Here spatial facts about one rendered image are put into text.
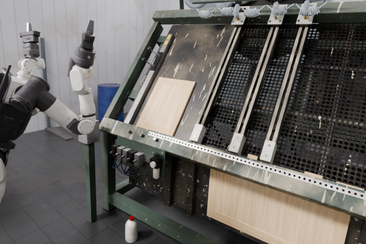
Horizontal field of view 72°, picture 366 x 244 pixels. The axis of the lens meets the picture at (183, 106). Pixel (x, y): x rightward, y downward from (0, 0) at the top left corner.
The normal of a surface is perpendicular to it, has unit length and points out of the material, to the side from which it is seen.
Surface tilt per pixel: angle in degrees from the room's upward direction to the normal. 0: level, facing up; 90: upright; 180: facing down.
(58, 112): 90
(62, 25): 90
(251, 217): 90
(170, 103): 53
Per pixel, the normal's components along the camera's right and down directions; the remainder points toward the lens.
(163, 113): -0.41, -0.46
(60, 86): 0.77, 0.18
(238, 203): -0.56, 0.16
